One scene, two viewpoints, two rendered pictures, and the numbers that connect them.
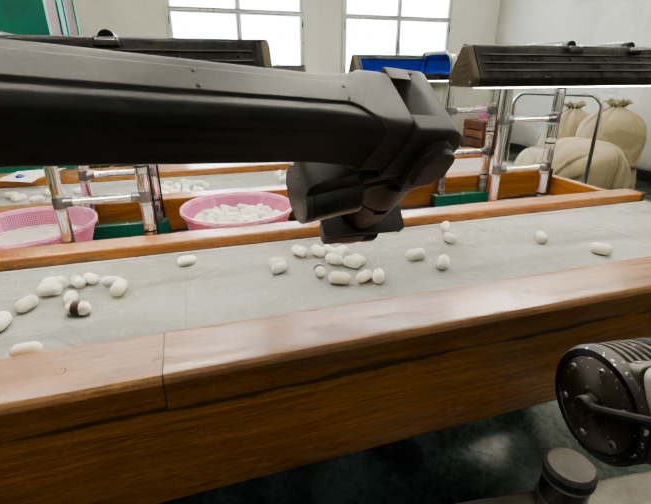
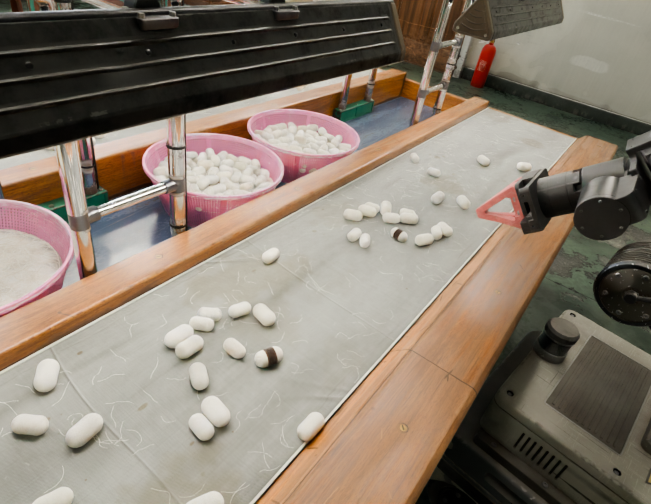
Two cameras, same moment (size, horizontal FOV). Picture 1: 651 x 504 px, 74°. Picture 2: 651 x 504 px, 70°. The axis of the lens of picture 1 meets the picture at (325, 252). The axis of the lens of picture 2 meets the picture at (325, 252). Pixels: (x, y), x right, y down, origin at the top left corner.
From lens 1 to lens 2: 0.65 m
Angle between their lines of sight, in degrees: 39
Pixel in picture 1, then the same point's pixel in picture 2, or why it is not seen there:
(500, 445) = not seen: hidden behind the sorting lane
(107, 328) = (323, 365)
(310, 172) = (641, 207)
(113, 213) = (23, 195)
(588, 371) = (632, 277)
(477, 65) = (491, 19)
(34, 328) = (252, 400)
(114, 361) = (424, 395)
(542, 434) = not seen: hidden behind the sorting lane
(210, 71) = not seen: outside the picture
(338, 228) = (543, 221)
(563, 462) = (561, 327)
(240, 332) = (458, 324)
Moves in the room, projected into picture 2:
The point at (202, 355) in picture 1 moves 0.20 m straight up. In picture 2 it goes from (469, 357) to (535, 229)
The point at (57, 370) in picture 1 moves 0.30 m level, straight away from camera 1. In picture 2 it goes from (399, 428) to (148, 338)
